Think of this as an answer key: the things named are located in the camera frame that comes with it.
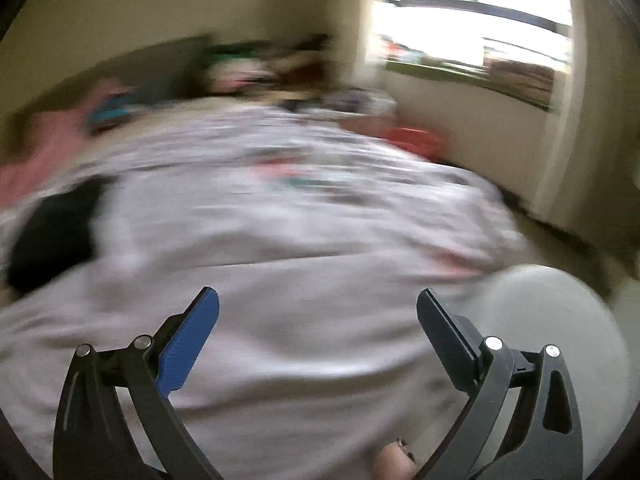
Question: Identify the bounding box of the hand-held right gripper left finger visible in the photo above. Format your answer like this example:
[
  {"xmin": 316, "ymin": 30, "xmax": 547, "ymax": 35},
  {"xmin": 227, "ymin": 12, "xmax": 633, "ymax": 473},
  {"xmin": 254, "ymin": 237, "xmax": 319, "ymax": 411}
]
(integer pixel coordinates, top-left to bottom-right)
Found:
[{"xmin": 52, "ymin": 286, "xmax": 226, "ymax": 480}]

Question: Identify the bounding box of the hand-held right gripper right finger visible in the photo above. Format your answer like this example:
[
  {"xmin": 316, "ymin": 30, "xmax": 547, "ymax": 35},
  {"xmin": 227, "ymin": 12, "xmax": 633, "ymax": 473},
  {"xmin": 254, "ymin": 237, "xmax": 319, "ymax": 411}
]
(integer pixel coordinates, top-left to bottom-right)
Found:
[{"xmin": 415, "ymin": 287, "xmax": 585, "ymax": 480}]

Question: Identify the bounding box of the black sweater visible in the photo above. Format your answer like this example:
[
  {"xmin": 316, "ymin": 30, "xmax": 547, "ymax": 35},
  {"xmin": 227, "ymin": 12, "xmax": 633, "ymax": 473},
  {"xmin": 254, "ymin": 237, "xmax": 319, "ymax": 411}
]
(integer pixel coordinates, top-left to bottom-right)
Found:
[{"xmin": 7, "ymin": 177, "xmax": 113, "ymax": 296}]

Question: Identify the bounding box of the printed bag of clothes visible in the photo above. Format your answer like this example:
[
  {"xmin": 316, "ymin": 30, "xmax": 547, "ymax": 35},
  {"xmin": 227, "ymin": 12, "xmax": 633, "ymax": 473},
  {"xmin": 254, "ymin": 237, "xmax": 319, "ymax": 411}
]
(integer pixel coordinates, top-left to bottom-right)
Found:
[{"xmin": 320, "ymin": 87, "xmax": 398, "ymax": 133}]

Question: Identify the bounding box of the pile of folded clothes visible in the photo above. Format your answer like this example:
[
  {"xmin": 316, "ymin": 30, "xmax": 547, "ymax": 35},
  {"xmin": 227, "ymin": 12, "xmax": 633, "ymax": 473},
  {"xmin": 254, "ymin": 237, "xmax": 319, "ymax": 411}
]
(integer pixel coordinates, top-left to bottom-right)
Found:
[{"xmin": 205, "ymin": 35, "xmax": 346, "ymax": 97}]

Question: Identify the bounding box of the person's right hand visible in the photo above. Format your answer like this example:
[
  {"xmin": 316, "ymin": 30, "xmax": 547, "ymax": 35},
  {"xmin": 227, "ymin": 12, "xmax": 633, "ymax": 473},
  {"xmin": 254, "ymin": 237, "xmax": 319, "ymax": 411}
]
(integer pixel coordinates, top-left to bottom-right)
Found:
[{"xmin": 374, "ymin": 437, "xmax": 418, "ymax": 480}]

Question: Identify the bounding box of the person's leg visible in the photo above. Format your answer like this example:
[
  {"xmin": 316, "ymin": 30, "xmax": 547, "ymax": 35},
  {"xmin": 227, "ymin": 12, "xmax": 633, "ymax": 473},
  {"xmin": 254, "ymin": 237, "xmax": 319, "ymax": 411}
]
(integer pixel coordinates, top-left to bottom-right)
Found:
[{"xmin": 480, "ymin": 265, "xmax": 631, "ymax": 466}]

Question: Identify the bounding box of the lavender printed duvet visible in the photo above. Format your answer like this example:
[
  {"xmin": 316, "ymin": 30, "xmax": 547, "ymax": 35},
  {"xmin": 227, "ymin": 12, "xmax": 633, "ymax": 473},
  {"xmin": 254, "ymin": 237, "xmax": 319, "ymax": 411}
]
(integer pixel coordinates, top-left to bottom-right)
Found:
[{"xmin": 0, "ymin": 105, "xmax": 531, "ymax": 480}]

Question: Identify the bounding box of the red plastic bag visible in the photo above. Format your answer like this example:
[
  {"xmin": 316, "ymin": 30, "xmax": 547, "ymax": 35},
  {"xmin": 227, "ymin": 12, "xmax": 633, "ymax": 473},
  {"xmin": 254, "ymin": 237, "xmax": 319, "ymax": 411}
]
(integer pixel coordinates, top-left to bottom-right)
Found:
[{"xmin": 382, "ymin": 127, "xmax": 443, "ymax": 161}]

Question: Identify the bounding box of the striped folded cloth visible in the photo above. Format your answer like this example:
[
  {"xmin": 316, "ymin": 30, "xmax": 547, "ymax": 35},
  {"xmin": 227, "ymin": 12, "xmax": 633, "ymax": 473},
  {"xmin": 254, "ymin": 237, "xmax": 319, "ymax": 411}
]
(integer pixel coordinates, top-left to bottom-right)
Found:
[{"xmin": 87, "ymin": 92, "xmax": 146, "ymax": 133}]

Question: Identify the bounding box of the pink quilt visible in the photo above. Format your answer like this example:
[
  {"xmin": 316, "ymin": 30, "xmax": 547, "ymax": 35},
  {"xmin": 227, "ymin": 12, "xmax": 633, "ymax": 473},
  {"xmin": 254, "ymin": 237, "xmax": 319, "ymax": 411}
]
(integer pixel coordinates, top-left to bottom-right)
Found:
[{"xmin": 0, "ymin": 77, "xmax": 126, "ymax": 206}]

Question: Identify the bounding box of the green windowsill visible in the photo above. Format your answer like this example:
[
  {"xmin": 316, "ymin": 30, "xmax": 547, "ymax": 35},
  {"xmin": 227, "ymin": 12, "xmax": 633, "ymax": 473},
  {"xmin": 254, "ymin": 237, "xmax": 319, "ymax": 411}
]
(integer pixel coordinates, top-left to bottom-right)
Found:
[{"xmin": 382, "ymin": 55, "xmax": 557, "ymax": 112}]

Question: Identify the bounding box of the grey-green headboard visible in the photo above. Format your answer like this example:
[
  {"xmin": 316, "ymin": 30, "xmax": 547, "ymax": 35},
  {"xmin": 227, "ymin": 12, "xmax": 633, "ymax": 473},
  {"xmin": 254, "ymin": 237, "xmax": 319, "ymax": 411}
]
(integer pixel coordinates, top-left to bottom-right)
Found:
[{"xmin": 75, "ymin": 35, "xmax": 211, "ymax": 106}]

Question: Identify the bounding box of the window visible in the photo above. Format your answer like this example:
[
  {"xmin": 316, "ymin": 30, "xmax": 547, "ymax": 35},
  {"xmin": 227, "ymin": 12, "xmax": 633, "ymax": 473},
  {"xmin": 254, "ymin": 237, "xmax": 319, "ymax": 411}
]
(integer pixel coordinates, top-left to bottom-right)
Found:
[{"xmin": 367, "ymin": 0, "xmax": 573, "ymax": 68}]

